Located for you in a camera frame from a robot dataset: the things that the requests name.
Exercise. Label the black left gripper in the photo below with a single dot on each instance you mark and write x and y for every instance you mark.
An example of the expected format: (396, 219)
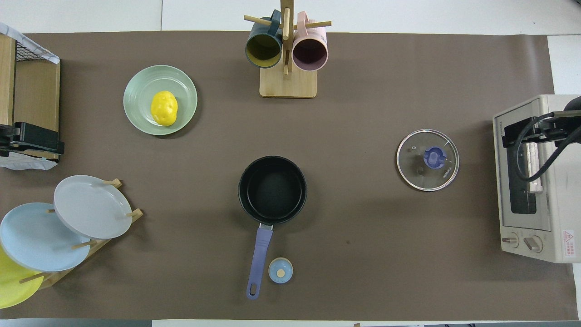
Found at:
(8, 141)

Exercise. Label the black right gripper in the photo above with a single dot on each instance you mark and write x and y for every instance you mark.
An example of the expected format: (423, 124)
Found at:
(563, 127)

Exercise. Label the glass pot lid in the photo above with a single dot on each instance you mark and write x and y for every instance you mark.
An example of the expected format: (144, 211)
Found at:
(420, 175)

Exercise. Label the yellow potato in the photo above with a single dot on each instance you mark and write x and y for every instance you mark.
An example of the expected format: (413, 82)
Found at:
(164, 108)

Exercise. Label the grey plate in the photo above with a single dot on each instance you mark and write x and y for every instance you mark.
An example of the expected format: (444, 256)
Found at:
(91, 206)

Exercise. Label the light blue plate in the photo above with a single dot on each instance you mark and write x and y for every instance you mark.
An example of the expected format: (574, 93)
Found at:
(36, 238)

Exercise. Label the pale green plate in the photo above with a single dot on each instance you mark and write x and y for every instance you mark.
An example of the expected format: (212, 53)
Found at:
(140, 97)

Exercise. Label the wooden plate rack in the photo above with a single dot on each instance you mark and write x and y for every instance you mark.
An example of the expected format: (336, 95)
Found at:
(97, 247)

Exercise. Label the yellow plate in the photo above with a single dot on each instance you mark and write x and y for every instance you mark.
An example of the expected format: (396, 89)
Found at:
(11, 286)

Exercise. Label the white checked cloth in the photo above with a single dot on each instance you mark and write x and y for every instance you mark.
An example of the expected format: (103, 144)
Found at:
(32, 45)

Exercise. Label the beige toaster oven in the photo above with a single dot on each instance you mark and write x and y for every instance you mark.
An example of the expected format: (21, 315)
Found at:
(558, 218)

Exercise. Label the brown table mat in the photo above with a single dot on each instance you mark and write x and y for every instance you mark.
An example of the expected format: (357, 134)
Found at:
(363, 250)

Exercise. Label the pink mug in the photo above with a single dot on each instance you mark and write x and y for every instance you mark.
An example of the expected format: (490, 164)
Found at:
(310, 52)

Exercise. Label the dark blue saucepan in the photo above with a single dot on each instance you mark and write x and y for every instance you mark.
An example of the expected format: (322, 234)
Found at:
(272, 190)

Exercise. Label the wooden mug tree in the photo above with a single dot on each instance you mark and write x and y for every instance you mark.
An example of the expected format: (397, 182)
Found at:
(288, 84)

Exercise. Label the dark teal mug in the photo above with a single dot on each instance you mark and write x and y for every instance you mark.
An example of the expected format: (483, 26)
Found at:
(263, 47)

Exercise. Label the small light blue bell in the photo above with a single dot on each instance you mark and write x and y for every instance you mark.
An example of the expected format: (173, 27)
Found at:
(280, 270)

